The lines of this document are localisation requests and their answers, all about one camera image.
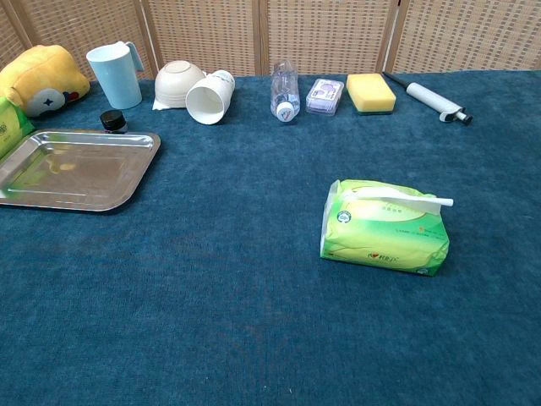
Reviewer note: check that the clear plastic water bottle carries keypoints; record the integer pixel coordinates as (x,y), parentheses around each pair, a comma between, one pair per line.
(284,84)

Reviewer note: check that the woven wooden screen panel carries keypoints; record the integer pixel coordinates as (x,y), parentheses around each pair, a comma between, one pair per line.
(203,29)
(84,21)
(469,34)
(325,34)
(5,38)

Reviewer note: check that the white paper cup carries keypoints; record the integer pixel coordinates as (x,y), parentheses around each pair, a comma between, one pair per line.
(205,103)

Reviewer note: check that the yellow green sponge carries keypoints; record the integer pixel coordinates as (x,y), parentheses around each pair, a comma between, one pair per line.
(369,91)

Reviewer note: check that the green wet wipes pack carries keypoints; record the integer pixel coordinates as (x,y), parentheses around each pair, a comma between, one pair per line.
(10,127)

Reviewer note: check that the green tissue pack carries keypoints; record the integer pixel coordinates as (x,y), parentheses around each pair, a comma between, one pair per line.
(380,241)

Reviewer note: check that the black bottle cap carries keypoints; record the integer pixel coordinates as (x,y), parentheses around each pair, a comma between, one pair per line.
(113,120)

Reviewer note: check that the beige bowl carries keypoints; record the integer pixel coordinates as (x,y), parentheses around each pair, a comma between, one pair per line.
(173,84)

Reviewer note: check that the white black hand pump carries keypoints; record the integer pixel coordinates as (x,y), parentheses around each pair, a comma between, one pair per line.
(427,96)

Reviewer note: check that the light blue plastic mug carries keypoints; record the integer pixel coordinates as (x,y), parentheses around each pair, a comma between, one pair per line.
(116,84)

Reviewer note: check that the purple clear plastic box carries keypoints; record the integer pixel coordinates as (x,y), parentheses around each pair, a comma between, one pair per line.
(323,95)

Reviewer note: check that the yellow plush toy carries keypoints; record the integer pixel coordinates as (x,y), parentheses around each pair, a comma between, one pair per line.
(38,72)

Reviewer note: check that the blue table cloth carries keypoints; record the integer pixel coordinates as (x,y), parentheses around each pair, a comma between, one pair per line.
(253,317)

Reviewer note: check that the stainless steel tray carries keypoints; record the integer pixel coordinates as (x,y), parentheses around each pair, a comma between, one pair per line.
(84,169)

